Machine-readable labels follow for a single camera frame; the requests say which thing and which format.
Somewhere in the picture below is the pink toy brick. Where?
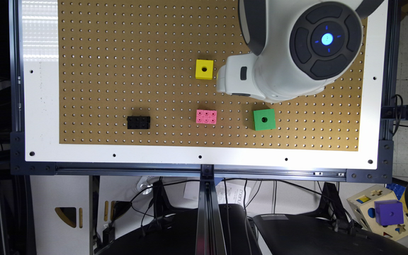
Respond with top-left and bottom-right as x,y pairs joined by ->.
195,109 -> 217,125

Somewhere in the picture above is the black office chair right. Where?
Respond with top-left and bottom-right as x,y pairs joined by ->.
254,182 -> 408,255

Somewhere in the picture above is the black cable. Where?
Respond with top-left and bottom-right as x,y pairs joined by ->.
222,178 -> 233,255

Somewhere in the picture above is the white paper manual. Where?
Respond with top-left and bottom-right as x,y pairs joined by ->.
183,179 -> 251,205

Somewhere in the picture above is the brown pegboard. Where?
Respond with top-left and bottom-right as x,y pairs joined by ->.
58,0 -> 364,151

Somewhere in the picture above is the black office chair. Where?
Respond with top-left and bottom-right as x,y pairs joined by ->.
254,182 -> 408,255
97,181 -> 261,255

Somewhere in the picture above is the black toy brick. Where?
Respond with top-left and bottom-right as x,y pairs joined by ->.
127,116 -> 151,130

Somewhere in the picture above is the green cube block with hole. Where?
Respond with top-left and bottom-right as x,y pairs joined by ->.
253,109 -> 276,131

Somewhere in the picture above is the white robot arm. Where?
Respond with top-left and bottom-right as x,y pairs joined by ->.
216,0 -> 382,103

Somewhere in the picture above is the black aluminium table frame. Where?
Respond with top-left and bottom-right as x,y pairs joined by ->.
8,0 -> 408,255

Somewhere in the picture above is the yellow cube block with hole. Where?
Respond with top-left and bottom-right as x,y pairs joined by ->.
195,59 -> 213,80

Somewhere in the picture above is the purple cube block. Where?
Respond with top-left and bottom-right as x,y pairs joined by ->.
375,200 -> 404,226

